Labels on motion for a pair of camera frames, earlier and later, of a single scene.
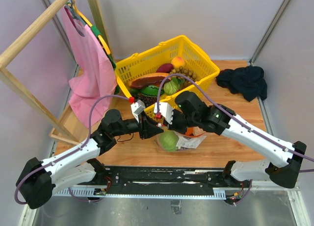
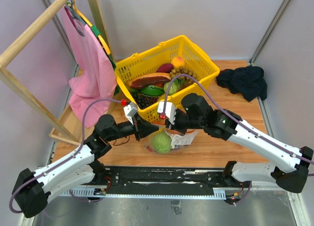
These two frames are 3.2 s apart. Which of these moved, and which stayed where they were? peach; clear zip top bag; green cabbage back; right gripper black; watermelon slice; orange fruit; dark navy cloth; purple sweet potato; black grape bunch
Moved: orange fruit; clear zip top bag; green cabbage back
Stayed: black grape bunch; dark navy cloth; peach; right gripper black; watermelon slice; purple sweet potato
